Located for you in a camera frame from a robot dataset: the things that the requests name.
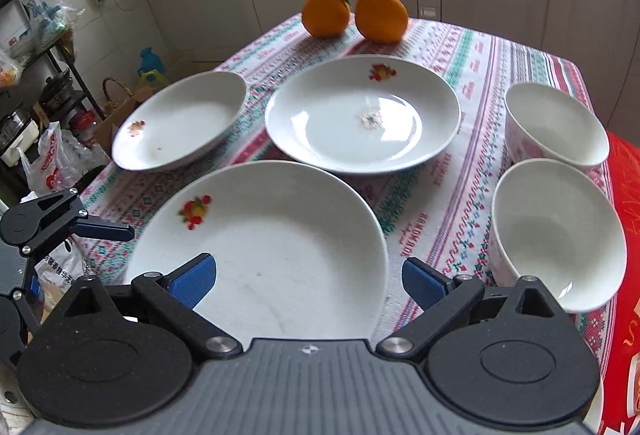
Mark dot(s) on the white bowl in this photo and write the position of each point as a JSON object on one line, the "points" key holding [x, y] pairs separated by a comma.
{"points": [[550, 221], [544, 122]]}

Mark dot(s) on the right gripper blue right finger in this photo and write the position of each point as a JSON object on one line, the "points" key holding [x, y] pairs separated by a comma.
{"points": [[446, 304]]}

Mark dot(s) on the orange with leaf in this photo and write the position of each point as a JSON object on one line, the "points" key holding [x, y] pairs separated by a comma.
{"points": [[326, 19]]}

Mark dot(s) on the patterned tablecloth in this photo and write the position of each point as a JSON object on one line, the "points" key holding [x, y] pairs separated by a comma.
{"points": [[438, 212]]}

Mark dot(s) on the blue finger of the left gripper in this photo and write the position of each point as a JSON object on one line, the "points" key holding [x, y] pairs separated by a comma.
{"points": [[97, 228]]}

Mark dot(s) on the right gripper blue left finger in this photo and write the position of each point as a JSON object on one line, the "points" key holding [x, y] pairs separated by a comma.
{"points": [[168, 301]]}

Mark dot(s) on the red gift box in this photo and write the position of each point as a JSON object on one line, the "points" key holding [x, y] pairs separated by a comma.
{"points": [[620, 413]]}

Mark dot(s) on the bumpy orange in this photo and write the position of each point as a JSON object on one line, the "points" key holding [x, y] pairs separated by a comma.
{"points": [[381, 21]]}

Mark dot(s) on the white plate edge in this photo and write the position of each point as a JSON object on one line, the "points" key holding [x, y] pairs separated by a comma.
{"points": [[180, 123]]}

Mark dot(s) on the white plate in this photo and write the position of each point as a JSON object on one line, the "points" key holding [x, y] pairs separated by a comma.
{"points": [[299, 254], [363, 115]]}

